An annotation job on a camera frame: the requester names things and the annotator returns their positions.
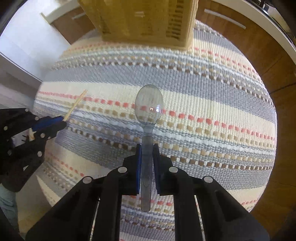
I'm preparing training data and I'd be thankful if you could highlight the white kitchen countertop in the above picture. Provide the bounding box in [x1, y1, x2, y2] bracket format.
[209, 0, 296, 55]

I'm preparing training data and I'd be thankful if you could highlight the wooden cabinet door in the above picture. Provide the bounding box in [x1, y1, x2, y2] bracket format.
[195, 0, 288, 93]
[40, 5, 97, 45]

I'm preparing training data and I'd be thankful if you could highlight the wooden chopstick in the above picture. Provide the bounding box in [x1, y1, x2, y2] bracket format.
[28, 90, 88, 141]

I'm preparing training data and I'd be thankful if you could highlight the white refrigerator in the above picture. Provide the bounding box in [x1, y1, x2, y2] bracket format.
[0, 0, 72, 109]

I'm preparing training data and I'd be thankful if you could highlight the striped woven mat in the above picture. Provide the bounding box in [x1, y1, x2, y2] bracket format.
[32, 20, 278, 241]

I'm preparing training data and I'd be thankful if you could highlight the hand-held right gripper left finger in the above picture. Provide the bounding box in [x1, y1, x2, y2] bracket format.
[25, 143, 142, 241]

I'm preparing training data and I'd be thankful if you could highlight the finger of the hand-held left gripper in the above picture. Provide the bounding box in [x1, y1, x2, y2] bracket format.
[0, 108, 65, 139]
[7, 122, 68, 168]

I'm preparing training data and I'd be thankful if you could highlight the yellow plastic utensil basket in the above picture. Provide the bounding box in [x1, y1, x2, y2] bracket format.
[77, 0, 199, 49]

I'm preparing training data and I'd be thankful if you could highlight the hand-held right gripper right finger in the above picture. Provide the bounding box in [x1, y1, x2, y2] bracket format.
[153, 143, 270, 241]

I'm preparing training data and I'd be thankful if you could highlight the clear plastic spoon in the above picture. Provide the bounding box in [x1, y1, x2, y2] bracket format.
[135, 84, 164, 212]

